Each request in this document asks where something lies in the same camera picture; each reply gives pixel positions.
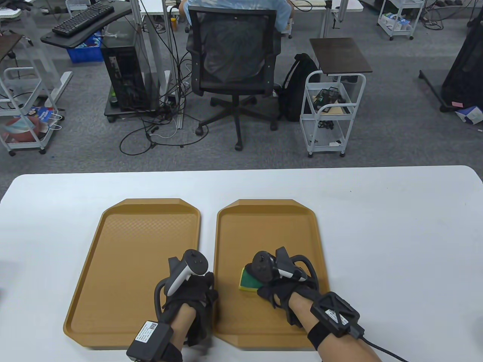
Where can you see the white cart with boxes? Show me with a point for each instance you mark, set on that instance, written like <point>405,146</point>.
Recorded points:
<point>400,34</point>

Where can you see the orange bottle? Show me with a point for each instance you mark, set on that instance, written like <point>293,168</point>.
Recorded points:
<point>173,23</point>

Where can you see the blue plastic crate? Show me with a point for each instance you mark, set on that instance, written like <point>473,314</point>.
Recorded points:
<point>85,54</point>

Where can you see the black rolling computer platform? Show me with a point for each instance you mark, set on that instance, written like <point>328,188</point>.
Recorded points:
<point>124,112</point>

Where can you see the black curved desk board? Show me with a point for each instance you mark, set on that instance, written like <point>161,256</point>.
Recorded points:
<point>56,39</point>

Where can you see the dark brown side table top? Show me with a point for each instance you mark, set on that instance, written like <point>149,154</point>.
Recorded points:
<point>339,54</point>

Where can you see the yellow green sponge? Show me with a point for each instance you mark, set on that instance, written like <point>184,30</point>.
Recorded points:
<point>247,283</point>

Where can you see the black covered stand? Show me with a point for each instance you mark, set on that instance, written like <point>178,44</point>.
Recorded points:
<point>468,68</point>

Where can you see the black mesh office chair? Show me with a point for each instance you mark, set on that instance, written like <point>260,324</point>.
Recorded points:
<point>234,45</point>

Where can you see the black white left hand controller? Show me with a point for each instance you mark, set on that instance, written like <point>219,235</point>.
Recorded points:
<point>196,262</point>

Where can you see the white blue cardboard box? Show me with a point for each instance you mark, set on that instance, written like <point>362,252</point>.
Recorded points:
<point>471,115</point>

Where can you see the white desk leg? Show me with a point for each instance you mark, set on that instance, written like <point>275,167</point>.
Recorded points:
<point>60,85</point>

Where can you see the blue paper bag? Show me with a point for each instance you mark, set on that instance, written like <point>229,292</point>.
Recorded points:
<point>45,113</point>

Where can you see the person's right hand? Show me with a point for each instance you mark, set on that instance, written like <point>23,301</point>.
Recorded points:
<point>286,288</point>

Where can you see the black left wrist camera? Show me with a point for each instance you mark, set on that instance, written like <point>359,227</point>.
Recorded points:
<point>149,341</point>

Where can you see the black keyboard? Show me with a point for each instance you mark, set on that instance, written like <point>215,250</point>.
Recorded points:
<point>81,19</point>

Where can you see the black computer tower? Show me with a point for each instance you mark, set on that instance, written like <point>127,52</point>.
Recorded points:
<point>124,75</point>

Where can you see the person's right forearm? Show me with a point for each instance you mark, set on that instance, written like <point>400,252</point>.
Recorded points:
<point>339,350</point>

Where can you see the white cart with bags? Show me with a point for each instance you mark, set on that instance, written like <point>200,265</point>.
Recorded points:
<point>22,71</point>

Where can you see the black white right hand controller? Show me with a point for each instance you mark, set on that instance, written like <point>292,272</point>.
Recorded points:
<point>262,266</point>

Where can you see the reddish brown bag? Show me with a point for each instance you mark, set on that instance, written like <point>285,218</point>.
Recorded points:
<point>22,130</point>

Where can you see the person's left hand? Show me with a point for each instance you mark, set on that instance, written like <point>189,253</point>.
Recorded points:
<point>203,290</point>

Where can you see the black backpack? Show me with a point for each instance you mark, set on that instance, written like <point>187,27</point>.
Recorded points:
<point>294,94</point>

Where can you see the brown plastic food tray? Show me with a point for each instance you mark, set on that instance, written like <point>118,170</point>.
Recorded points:
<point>132,241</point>
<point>264,230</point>

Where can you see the black white hand controller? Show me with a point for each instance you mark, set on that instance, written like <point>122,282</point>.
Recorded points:
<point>262,266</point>
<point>196,262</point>

